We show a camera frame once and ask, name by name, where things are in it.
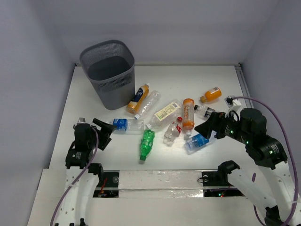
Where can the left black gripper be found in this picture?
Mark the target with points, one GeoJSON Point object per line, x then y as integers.
{"type": "Point", "coordinates": [101, 134]}

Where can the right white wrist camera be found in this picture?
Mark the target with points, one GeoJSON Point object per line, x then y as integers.
{"type": "Point", "coordinates": [233, 105]}

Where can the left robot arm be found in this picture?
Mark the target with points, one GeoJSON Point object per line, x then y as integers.
{"type": "Point", "coordinates": [82, 174]}

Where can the clear bottle red cap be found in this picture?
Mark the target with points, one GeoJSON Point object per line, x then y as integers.
{"type": "Point", "coordinates": [173, 131]}

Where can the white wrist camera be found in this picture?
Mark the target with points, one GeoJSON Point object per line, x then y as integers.
{"type": "Point", "coordinates": [233, 105]}
{"type": "Point", "coordinates": [81, 123]}

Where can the silver foil tape strip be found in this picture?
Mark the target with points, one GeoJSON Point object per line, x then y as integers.
{"type": "Point", "coordinates": [160, 184]}

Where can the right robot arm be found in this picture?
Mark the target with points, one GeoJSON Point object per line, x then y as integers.
{"type": "Point", "coordinates": [248, 127]}

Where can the orange bottle blue white label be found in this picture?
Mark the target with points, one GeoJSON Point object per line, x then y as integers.
{"type": "Point", "coordinates": [135, 104]}

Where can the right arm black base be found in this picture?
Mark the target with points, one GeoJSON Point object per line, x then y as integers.
{"type": "Point", "coordinates": [215, 185]}

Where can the grey mesh waste bin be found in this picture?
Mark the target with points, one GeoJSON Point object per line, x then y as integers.
{"type": "Point", "coordinates": [110, 68]}

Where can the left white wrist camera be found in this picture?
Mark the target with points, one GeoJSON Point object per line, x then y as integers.
{"type": "Point", "coordinates": [81, 123]}

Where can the clear bottle black label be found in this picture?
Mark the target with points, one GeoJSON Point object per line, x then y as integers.
{"type": "Point", "coordinates": [203, 111]}

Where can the orange bottle white cap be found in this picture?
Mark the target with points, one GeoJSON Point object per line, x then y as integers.
{"type": "Point", "coordinates": [188, 122]}

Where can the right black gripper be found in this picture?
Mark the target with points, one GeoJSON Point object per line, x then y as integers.
{"type": "Point", "coordinates": [215, 123]}

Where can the clear ribbed plastic bottle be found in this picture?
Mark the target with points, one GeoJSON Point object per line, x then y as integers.
{"type": "Point", "coordinates": [148, 104]}

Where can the green plastic bottle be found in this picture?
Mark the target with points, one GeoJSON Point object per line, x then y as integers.
{"type": "Point", "coordinates": [146, 144]}

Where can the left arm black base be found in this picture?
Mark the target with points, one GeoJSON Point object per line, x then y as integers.
{"type": "Point", "coordinates": [109, 186]}

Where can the clear bottle blue label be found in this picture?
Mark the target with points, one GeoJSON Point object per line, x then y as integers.
{"type": "Point", "coordinates": [131, 125]}

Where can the blue tinted water bottle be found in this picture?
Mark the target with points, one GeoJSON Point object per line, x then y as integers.
{"type": "Point", "coordinates": [197, 143]}

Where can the clear bottle yellow label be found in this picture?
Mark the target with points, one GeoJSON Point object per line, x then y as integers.
{"type": "Point", "coordinates": [165, 116]}

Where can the small orange juice bottle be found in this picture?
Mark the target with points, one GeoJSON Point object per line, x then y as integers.
{"type": "Point", "coordinates": [211, 95]}

